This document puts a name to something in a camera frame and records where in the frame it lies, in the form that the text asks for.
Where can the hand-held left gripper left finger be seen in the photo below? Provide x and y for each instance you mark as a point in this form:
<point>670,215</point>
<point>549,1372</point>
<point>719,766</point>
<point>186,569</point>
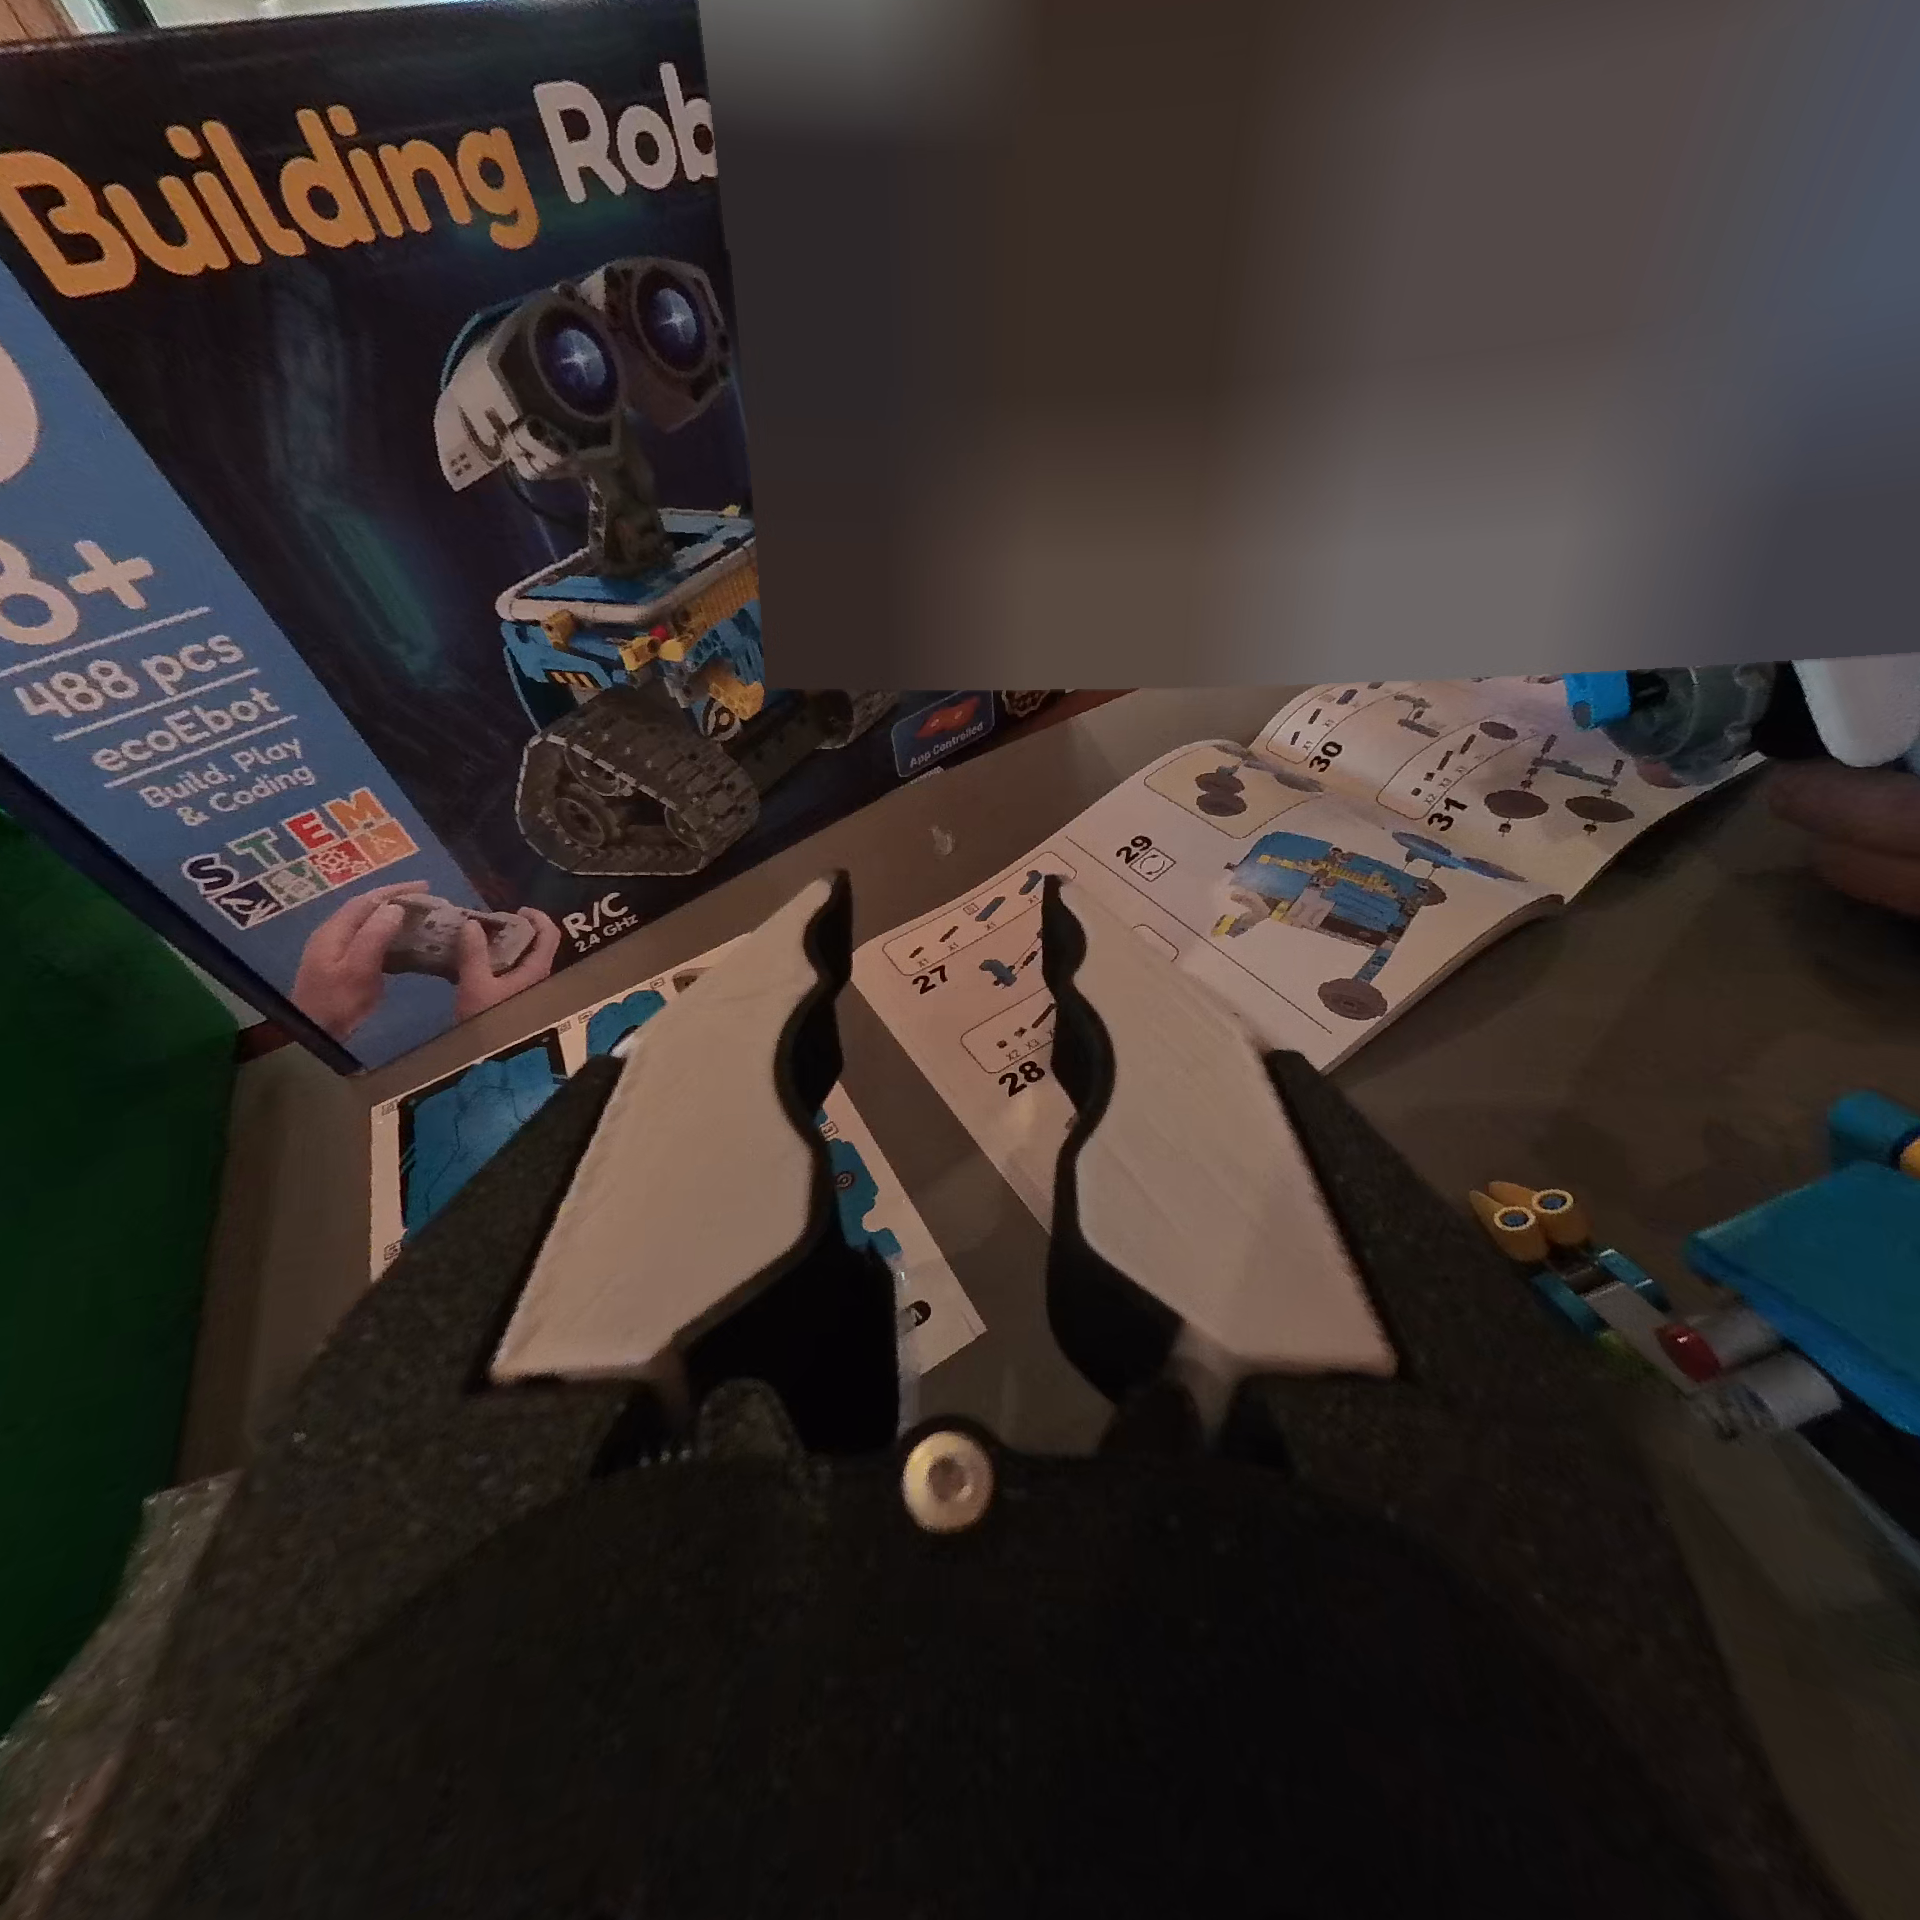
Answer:
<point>676,1172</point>

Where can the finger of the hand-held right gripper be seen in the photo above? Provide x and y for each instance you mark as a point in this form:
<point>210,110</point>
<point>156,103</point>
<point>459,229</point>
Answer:
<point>1869,713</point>

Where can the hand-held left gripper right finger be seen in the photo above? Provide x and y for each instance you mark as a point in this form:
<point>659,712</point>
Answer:
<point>1202,1200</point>

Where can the blue beam with grey wheels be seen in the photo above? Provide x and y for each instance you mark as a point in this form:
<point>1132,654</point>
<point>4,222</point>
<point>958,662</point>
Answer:
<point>1682,720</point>

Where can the person's right hand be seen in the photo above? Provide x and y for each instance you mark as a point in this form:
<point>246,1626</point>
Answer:
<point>1853,839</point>

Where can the blue sticker sheet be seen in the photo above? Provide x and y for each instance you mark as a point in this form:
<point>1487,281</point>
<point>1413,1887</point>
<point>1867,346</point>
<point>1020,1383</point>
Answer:
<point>435,1154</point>

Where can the white instruction booklet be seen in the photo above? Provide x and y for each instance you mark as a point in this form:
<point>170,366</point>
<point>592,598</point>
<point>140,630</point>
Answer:
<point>1349,932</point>

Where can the small yellow blue brick piece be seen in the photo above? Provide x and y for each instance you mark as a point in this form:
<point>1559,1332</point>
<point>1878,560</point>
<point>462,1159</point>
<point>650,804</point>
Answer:
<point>1530,1220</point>

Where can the blue toy robot body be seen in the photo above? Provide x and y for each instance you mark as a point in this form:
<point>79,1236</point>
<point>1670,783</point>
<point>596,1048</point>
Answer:
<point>1816,1276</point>

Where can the green plastic bin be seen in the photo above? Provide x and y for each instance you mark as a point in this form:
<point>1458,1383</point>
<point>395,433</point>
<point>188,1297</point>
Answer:
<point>107,1200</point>

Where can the blue robot kit box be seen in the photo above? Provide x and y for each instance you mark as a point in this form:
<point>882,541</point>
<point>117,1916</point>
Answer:
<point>301,452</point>

